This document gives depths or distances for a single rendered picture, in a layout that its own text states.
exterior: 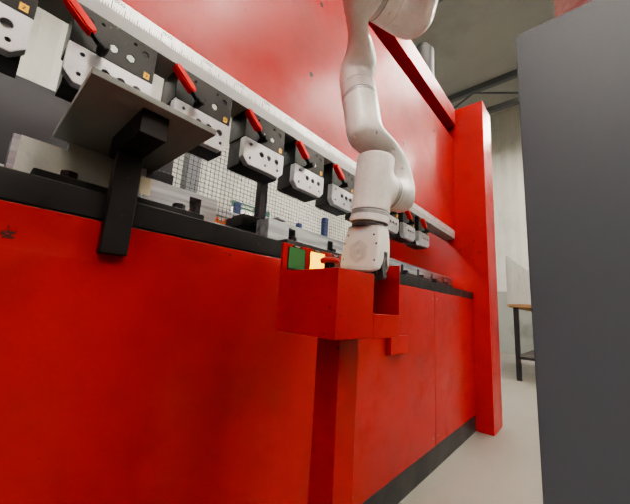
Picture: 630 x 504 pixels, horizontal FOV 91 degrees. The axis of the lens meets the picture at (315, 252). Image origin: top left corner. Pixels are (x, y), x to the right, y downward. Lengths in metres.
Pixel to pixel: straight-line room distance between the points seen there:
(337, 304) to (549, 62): 0.39
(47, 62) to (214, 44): 4.71
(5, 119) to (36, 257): 0.79
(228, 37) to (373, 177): 0.61
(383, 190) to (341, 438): 0.49
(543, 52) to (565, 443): 0.35
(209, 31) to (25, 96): 0.62
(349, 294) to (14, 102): 1.15
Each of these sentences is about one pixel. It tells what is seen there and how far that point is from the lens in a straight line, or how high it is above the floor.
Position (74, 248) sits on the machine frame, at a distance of 0.60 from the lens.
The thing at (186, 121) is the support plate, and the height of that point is 0.99.
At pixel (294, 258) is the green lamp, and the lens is 0.66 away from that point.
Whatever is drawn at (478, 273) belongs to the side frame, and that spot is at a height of 1.01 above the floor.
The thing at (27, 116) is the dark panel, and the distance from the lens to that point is 1.34.
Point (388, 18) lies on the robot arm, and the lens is 0.92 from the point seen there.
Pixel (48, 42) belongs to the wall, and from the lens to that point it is 5.79.
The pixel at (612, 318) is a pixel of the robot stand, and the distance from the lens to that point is 0.33.
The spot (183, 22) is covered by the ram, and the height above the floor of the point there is 1.38.
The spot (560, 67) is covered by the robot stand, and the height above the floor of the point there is 0.94.
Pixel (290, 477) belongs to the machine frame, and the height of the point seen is 0.29.
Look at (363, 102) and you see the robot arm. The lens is 0.82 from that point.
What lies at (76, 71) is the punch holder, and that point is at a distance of 0.81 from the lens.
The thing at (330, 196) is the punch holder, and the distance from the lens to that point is 1.18.
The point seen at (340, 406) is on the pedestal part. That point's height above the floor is 0.53.
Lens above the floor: 0.71
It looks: 10 degrees up
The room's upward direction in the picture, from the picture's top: 4 degrees clockwise
